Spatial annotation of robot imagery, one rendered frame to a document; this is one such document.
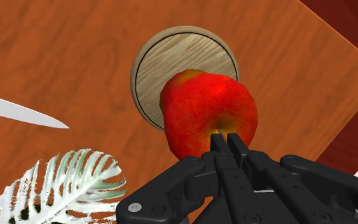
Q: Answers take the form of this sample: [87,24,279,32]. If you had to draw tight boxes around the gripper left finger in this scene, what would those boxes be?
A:
[115,132,270,224]

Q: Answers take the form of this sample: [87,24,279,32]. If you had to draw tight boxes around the round wooden plate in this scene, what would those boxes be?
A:
[130,25,241,133]

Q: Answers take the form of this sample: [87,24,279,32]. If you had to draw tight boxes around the pale green fern plant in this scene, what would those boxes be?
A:
[0,148,128,224]

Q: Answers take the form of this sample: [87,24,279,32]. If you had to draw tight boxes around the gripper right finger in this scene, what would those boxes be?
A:
[226,132,358,224]

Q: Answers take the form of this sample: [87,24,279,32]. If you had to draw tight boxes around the red apple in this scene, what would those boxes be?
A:
[159,69,259,161]

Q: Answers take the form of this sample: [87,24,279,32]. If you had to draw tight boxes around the white knife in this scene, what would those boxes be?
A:
[0,91,71,130]

